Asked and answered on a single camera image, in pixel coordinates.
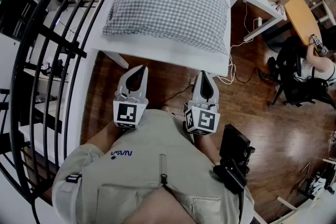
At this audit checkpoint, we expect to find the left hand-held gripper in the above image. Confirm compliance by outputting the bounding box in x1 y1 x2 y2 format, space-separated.
112 65 150 130

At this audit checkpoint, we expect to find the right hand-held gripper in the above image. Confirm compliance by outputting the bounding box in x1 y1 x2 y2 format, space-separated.
183 70 221 136

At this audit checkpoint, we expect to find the grey checked pillowcase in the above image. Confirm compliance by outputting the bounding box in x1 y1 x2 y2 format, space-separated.
101 0 231 56

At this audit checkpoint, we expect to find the person's right forearm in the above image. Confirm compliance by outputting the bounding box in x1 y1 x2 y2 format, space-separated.
193 133 223 166

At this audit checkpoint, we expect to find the person's left forearm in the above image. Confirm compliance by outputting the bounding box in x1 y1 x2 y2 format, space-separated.
85 122 127 152

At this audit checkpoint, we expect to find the white square table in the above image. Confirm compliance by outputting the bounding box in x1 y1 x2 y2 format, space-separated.
91 0 232 78

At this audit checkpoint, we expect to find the black chest-mounted device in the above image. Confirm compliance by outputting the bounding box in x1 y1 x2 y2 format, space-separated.
213 124 256 195

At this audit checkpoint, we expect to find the person's beige zip shirt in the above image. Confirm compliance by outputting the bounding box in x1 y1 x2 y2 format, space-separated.
51 109 256 224

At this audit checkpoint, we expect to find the white power adapter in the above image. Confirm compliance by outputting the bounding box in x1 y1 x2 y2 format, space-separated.
253 17 264 33

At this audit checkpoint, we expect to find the black office chair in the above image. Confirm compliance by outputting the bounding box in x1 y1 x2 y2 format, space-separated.
267 36 336 110

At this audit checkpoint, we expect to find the round wooden table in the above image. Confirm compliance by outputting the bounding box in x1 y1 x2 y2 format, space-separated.
282 0 323 47

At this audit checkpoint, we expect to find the person's neck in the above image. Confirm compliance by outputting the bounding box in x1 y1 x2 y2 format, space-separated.
123 187 200 224

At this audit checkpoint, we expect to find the black cabinet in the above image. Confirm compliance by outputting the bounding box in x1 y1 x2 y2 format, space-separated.
0 0 40 40

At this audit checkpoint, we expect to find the white workbench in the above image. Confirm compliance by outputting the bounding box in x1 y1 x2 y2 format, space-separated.
275 157 336 220

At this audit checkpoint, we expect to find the black floor cable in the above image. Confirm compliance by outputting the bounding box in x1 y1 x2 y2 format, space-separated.
164 67 267 103

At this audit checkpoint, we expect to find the white cable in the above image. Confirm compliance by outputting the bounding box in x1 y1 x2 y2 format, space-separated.
215 1 262 85

